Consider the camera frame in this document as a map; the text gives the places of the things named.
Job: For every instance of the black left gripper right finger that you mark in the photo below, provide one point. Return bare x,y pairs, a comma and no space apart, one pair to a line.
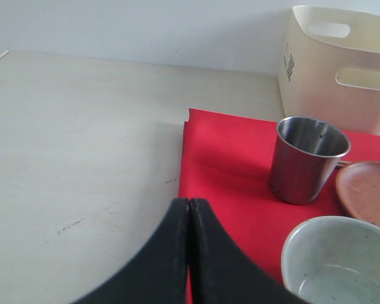
220,272

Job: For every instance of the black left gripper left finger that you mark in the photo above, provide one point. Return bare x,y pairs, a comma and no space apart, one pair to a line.
158,272

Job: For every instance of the pale green bowl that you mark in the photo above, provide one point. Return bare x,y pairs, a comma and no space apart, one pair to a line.
333,259

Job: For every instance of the red tablecloth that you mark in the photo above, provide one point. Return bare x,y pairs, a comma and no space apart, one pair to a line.
226,161

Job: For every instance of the stainless steel cup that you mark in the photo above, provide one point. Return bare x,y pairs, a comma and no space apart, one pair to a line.
306,153

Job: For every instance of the brown round plate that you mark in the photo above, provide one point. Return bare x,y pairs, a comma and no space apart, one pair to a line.
358,190

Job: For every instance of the cream plastic bin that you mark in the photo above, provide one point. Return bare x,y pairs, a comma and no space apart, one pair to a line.
330,68

